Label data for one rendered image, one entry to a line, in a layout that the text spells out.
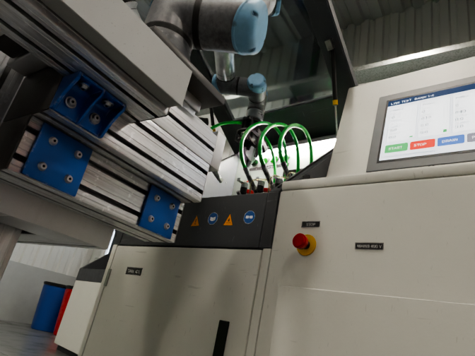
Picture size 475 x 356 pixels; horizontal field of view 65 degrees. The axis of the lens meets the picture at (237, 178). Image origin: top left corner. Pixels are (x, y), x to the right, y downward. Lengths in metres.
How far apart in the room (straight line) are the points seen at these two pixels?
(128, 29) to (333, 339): 0.68
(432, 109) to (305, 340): 0.82
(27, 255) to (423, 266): 7.74
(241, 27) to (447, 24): 6.35
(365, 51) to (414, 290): 6.49
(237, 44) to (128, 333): 0.90
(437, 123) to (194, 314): 0.90
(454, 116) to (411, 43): 5.73
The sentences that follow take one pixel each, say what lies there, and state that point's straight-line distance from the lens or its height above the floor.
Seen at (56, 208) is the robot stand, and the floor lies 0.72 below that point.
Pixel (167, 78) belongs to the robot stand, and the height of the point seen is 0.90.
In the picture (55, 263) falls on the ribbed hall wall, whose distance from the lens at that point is 8.51.
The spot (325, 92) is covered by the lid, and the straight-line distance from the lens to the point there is 1.67.
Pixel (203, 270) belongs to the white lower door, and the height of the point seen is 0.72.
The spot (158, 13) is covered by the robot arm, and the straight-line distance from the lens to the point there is 0.88.
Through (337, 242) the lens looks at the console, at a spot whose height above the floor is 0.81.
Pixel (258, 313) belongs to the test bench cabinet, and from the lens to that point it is 0.95.
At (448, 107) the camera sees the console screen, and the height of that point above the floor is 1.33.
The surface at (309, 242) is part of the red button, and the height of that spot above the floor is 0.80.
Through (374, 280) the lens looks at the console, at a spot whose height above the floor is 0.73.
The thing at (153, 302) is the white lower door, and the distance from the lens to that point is 1.21.
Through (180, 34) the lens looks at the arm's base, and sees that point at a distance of 0.85.
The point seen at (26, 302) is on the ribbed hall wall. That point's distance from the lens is 8.31.
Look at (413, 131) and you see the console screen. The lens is 1.28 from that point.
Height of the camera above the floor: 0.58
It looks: 22 degrees up
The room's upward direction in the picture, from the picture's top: 12 degrees clockwise
